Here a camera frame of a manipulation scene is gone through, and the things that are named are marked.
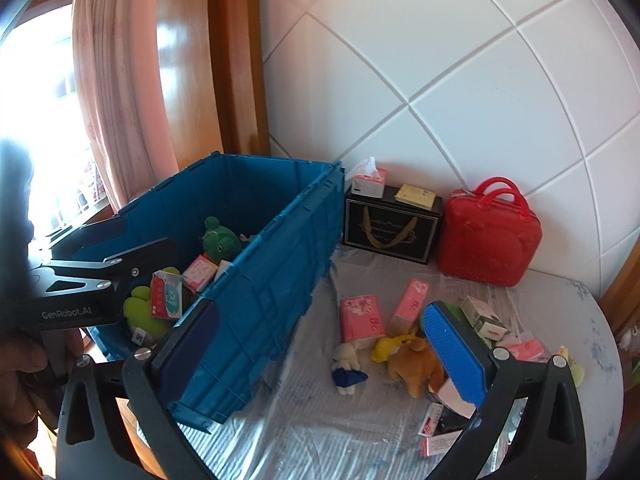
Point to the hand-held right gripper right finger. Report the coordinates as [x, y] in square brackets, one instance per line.
[455, 355]

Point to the red suitcase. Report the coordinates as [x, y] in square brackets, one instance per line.
[487, 240]

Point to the small pink packet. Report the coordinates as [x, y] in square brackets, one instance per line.
[525, 351]

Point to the pink curtain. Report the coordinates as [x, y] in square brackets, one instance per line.
[120, 85]

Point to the pink tissue box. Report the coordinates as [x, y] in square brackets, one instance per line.
[370, 180]

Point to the pink white box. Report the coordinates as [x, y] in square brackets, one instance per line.
[431, 420]

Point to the light green plush toy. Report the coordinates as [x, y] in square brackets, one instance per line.
[145, 312]

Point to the pink wipes packet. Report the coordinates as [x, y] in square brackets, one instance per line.
[200, 272]

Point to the pink tissue packet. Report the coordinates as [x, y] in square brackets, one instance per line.
[362, 320]
[410, 305]

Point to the white green medicine box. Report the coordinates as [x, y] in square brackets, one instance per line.
[482, 317]

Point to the small white barcode box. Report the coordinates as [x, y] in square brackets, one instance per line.
[141, 336]

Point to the brown plush toy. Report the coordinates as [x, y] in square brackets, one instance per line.
[415, 367]

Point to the green frog plush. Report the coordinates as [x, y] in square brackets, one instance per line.
[220, 240]

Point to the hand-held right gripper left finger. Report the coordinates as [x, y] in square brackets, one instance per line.
[195, 335]

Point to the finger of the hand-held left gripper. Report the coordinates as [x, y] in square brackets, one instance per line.
[147, 257]
[95, 237]

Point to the yellow-green ball plush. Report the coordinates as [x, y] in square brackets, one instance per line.
[575, 372]

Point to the small yellow box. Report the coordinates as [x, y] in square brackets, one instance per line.
[415, 196]

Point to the window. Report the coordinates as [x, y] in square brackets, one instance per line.
[45, 110]

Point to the white paper box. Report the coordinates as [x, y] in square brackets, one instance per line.
[442, 444]

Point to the red white wipes packet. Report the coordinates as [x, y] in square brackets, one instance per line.
[167, 295]

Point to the blue plastic crate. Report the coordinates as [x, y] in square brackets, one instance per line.
[270, 300]

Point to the person's left hand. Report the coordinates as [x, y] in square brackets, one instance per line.
[22, 360]

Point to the wooden frame post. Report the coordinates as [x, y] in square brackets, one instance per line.
[622, 290]
[220, 60]

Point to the white bear plush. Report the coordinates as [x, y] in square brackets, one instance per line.
[347, 367]

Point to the black gift box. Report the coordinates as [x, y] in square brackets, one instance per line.
[390, 230]

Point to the yellow plush toy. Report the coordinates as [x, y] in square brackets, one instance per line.
[390, 347]

